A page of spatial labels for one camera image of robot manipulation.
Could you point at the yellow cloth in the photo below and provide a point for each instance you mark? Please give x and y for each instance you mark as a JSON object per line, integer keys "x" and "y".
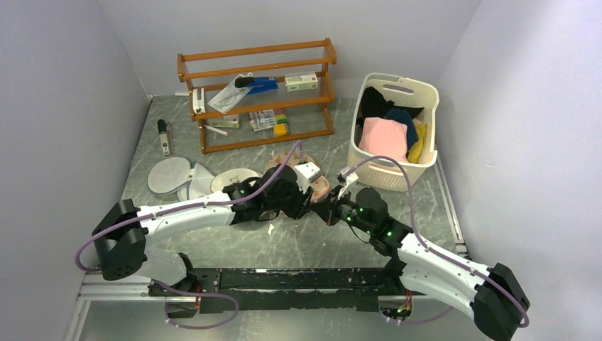
{"x": 415, "y": 151}

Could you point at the white red pen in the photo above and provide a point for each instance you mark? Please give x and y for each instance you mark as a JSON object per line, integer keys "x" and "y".
{"x": 217, "y": 130}

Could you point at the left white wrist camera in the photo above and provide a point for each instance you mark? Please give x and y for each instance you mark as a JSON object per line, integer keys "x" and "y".
{"x": 306, "y": 173}

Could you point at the highlighter marker pack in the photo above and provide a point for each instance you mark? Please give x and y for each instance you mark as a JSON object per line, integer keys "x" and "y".
{"x": 266, "y": 119}

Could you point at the beige round laundry bag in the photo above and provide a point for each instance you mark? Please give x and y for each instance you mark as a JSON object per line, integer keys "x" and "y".
{"x": 229, "y": 177}

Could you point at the small white box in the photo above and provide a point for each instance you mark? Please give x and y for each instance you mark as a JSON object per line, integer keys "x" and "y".
{"x": 225, "y": 122}

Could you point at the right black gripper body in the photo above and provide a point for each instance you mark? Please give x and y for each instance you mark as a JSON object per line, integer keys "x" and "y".
{"x": 348, "y": 210}

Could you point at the clear plastic packet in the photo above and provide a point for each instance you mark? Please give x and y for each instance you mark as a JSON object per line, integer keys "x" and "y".
{"x": 228, "y": 97}

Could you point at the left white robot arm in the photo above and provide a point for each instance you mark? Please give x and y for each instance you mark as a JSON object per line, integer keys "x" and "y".
{"x": 125, "y": 238}

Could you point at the dark teal cloth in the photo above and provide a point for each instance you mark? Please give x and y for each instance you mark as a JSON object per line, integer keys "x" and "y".
{"x": 402, "y": 116}

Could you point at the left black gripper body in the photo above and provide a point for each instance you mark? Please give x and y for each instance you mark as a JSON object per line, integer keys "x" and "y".
{"x": 292, "y": 203}

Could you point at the white green box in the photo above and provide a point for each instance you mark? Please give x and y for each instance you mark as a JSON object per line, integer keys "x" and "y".
{"x": 301, "y": 81}

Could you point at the wooden shelf rack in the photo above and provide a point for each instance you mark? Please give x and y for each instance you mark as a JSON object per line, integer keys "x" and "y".
{"x": 211, "y": 72}

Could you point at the black silver marker device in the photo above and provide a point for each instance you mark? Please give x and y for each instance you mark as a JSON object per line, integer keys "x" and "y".
{"x": 164, "y": 137}

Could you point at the blue stapler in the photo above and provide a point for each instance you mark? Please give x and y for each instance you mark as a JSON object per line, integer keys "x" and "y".
{"x": 255, "y": 85}

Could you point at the pink folded cloth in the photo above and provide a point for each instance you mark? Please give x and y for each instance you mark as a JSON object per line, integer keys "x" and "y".
{"x": 384, "y": 137}

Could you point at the cream laundry basket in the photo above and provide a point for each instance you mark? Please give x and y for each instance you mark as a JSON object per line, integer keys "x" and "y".
{"x": 401, "y": 92}

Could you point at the aluminium frame rail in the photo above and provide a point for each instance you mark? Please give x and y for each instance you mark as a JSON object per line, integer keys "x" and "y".
{"x": 123, "y": 310}

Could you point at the black garment in basket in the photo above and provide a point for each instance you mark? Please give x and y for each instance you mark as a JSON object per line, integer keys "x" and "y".
{"x": 373, "y": 104}

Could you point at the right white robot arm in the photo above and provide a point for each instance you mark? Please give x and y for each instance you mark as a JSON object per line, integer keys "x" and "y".
{"x": 490, "y": 295}

